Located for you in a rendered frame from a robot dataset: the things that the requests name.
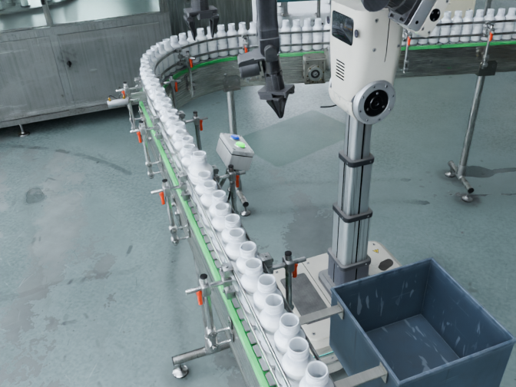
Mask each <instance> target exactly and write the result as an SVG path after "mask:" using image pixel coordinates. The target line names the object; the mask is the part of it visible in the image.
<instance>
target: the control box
mask: <svg viewBox="0 0 516 387"><path fill-rule="evenodd" d="M237 136H239V139H238V140H237V139H233V138H232V137H231V134H225V133H220V138H219V140H218V144H217V149H216V151H217V153H218V154H219V156H220V158H221V159H222V161H223V162H224V164H225V165H226V167H227V168H226V173H225V174H227V170H228V169H229V168H228V165H230V164H232V165H233V170H234V171H235V172H236V170H250V165H251V163H252V160H253V155H254V152H253V150H252V149H251V148H250V146H249V145H248V143H247V142H246V141H245V140H244V139H243V137H242V136H241V135H237ZM237 142H242V143H244V144H245V147H240V146H237V145H236V143H237ZM226 180H227V178H226V179H222V180H221V182H220V187H221V188H222V186H223V185H224V183H225V181H226Z"/></svg>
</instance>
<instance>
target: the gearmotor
mask: <svg viewBox="0 0 516 387"><path fill-rule="evenodd" d="M326 70H327V71H331V57H330V47H326V48H324V53H322V52H320V53H306V54H304V55H303V80H304V84H325V83H326ZM335 106H337V105H336V104H335V105H332V106H321V108H331V107H335Z"/></svg>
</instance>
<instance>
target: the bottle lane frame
mask: <svg viewBox="0 0 516 387"><path fill-rule="evenodd" d="M141 110H142V114H143V116H144V120H145V124H146V127H153V124H152V122H151V120H150V118H149V116H148V113H147V111H146V109H145V106H144V105H143V104H141ZM155 133H156V131H154V130H150V131H147V136H148V140H147V141H148V143H149V145H150V148H151V151H152V153H153V155H154V159H155V160H156V162H158V161H159V160H160V159H159V154H160V155H161V160H162V162H160V163H159V164H157V166H158V168H159V171H161V167H160V166H161V164H162V165H163V169H164V172H161V173H160V174H161V176H162V178H163V179H167V182H168V184H169V187H172V186H177V185H179V182H178V180H177V178H176V175H175V173H174V171H173V168H172V166H171V165H170V162H169V160H168V158H167V155H166V153H165V151H164V149H163V146H162V144H161V142H160V140H157V138H156V137H155V136H154V135H155ZM181 191H182V190H180V189H177V190H171V191H170V193H171V195H170V198H171V200H172V198H173V199H175V200H176V203H177V206H178V209H179V212H180V221H181V226H184V225H186V221H185V219H186V216H187V218H188V222H189V226H187V227H185V228H183V230H184V233H185V235H186V236H188V234H187V228H188V227H189V229H190V238H187V241H188V243H189V245H190V248H191V250H192V253H193V256H194V258H195V260H196V262H197V265H198V268H199V270H200V273H201V274H203V273H206V274H207V279H208V281H209V283H213V282H216V281H219V280H221V276H220V273H219V269H217V266H216V264H215V262H214V261H215V260H213V257H212V256H211V254H210V253H211V252H213V251H209V249H208V247H207V244H208V243H206V242H205V240H204V238H203V237H204V236H203V235H202V233H201V232H200V229H202V228H199V227H198V225H197V222H198V221H196V220H195V218H194V215H195V214H193V213H192V211H191V208H190V207H189V204H188V202H190V201H188V202H187V201H186V200H185V201H184V200H183V198H182V197H181V196H180V195H181ZM172 203H173V200H172ZM222 290H223V285H222V286H217V287H214V288H211V295H210V298H211V300H212V302H213V305H214V308H215V310H216V312H217V315H218V317H219V320H220V323H221V325H222V327H223V328H226V327H228V326H229V323H228V321H227V320H229V319H228V316H229V317H230V318H231V320H232V326H233V329H232V332H233V340H234V342H232V341H231V342H229V344H230V348H231V350H232V352H233V355H234V358H235V360H236V363H237V365H238V367H239V370H240V373H241V375H242V377H243V381H244V382H245V385H246V387H276V385H274V386H270V384H269V383H268V381H267V378H266V373H268V372H269V371H265V372H264V371H263V369H262V367H261V365H260V362H259V359H261V358H262V357H257V356H256V353H255V352H254V350H253V346H254V345H256V344H257V343H255V344H251V343H250V340H249V338H248V336H247V333H248V332H251V331H248V332H246V331H245V329H244V328H243V324H242V321H244V320H245V319H240V317H239V316H238V314H237V310H238V309H240V308H237V309H236V308H235V307H234V305H233V302H232V299H227V298H226V296H225V294H224V293H223V291H222Z"/></svg>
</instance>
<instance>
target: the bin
mask: <svg viewBox="0 0 516 387"><path fill-rule="evenodd" d="M330 291H331V292H332V298H331V307H329V308H326V309H321V310H319V311H316V312H314V313H309V314H306V315H304V316H300V317H299V322H300V325H304V324H307V323H310V322H314V321H316V320H319V319H323V318H326V317H328V316H330V329H329V345H330V347H331V349H332V350H333V352H334V353H335V355H336V357H337V360H335V361H332V362H328V363H326V365H327V366H329V365H332V364H333V363H336V362H340V363H341V365H342V367H343V368H344V369H345V371H346V373H347V375H348V376H349V377H346V378H344V379H340V380H338V381H335V382H334V383H335V384H336V387H499V386H500V384H501V380H502V377H503V375H504V371H505V369H506V366H507V364H508V360H509V358H510V355H511V352H512V349H513V347H514V344H515V343H516V338H515V337H514V336H513V335H512V334H511V333H510V332H509V331H508V330H507V329H506V328H505V327H504V326H503V325H502V324H501V323H500V322H499V321H498V320H497V319H496V318H494V317H493V315H492V314H490V313H489V311H487V310H486V308H484V307H483V305H482V304H480V303H479V301H477V300H476V298H474V297H473V296H472V295H471V294H470V293H469V292H468V291H467V290H466V289H465V288H464V287H463V286H462V285H461V284H460V283H459V282H458V281H457V280H456V279H455V278H454V277H453V276H452V275H450V274H449V273H448V272H447V271H446V270H445V269H444V268H443V267H442V266H441V265H440V264H439V263H438V262H437V261H436V260H435V259H434V258H433V257H429V258H427V259H424V260H419V261H417V262H414V263H410V264H407V265H404V266H400V267H396V268H394V269H391V270H386V271H384V272H381V273H377V274H374V275H371V276H367V277H364V278H361V279H357V280H353V281H351V282H348V283H343V284H341V285H338V286H334V287H331V288H330Z"/></svg>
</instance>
